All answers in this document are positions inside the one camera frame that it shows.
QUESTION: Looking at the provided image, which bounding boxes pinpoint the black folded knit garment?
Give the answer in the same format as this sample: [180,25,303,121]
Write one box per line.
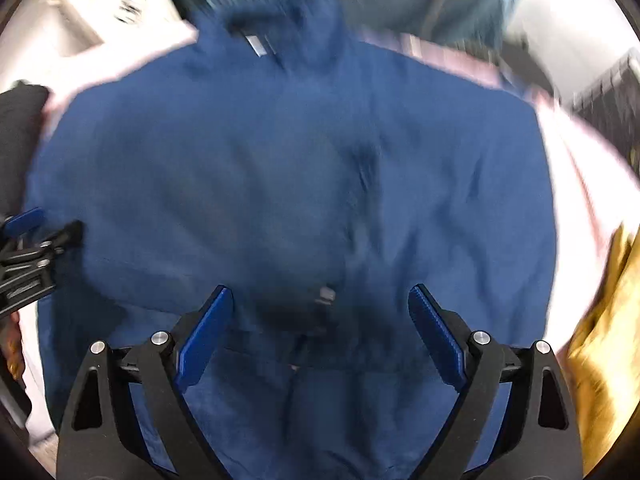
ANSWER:
[0,81,52,217]

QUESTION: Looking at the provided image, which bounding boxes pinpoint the golden yellow cloth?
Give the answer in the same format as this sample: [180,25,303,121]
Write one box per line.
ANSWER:
[564,222,640,477]

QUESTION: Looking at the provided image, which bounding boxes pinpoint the bed with dark cover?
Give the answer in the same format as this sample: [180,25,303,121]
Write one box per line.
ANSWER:
[165,0,522,52]

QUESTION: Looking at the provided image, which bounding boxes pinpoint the navy blue fleece jacket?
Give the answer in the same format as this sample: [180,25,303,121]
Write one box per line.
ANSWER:
[25,0,559,480]

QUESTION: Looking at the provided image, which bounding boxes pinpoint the white machine with screen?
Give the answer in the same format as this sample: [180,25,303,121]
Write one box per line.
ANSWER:
[36,0,197,59]

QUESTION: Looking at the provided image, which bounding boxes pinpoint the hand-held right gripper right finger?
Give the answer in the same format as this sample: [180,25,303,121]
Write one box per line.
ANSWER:
[407,283,585,480]

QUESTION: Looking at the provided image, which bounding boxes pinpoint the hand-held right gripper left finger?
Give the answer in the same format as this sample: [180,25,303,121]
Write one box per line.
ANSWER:
[56,284,234,480]

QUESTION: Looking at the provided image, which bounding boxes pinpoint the black wire rack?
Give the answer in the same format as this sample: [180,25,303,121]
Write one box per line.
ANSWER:
[569,47,640,132]

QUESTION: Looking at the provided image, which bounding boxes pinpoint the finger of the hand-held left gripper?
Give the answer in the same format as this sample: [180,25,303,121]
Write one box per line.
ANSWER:
[0,220,84,317]
[0,207,49,241]

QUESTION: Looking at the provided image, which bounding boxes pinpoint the pink polka dot bedsheet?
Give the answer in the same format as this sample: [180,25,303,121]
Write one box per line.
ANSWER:
[20,25,640,466]

